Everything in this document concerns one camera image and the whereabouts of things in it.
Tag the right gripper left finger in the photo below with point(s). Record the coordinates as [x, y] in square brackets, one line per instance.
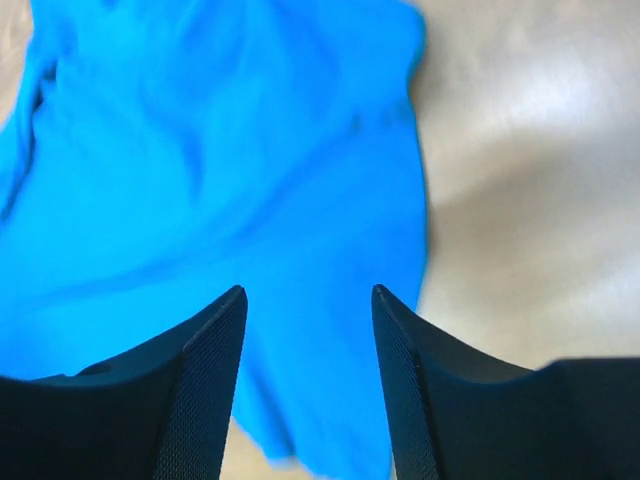
[160, 410]

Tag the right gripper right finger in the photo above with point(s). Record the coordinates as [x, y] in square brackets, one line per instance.
[455, 412]

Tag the blue t shirt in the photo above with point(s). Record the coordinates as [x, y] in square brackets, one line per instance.
[160, 152]

